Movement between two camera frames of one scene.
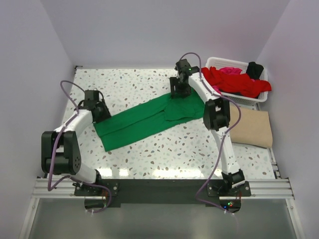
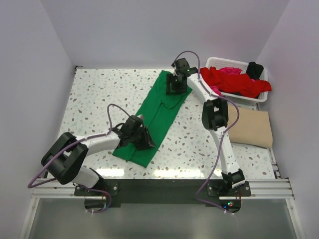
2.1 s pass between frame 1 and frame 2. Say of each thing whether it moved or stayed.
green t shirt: moved
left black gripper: moved
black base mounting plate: stayed
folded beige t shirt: stayed
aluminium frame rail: stayed
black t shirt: stayed
